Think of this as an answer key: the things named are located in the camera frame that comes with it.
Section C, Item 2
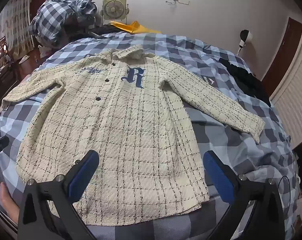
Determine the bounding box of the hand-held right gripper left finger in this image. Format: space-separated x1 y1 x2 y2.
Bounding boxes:
17 150 99 240

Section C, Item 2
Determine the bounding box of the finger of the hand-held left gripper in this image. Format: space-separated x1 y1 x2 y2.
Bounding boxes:
0 136 10 174

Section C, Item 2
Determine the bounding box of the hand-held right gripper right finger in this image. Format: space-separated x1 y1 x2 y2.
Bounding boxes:
203 150 285 240

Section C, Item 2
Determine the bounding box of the cream plaid jacket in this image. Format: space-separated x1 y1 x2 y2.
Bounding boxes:
2 45 266 220

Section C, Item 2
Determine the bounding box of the person's left forearm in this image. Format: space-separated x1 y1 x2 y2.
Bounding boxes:
0 182 20 227

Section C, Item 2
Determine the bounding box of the dark clothes pile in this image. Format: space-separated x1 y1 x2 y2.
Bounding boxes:
219 56 271 108

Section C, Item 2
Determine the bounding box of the blue grey checked bedsheet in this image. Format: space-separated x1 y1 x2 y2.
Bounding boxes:
0 31 301 240

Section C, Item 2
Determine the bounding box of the white slatted cabinet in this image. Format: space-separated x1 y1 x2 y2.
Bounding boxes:
269 52 302 150

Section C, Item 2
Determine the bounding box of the patterned curtain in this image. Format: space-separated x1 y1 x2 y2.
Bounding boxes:
6 0 33 58

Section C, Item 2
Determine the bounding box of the brown wooden door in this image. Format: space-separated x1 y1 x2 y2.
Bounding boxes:
262 17 302 97
30 0 47 23

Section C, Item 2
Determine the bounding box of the checked duvet pile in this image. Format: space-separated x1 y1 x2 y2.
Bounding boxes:
31 0 98 48

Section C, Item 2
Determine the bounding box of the yellow cloth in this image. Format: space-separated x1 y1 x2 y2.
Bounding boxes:
110 20 162 34

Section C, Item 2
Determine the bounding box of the beige box fan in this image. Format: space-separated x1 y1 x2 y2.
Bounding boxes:
102 0 129 21

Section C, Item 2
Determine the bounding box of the black cable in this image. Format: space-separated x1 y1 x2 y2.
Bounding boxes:
276 175 291 198

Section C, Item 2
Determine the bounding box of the white security camera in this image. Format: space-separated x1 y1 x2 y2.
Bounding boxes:
237 29 253 54

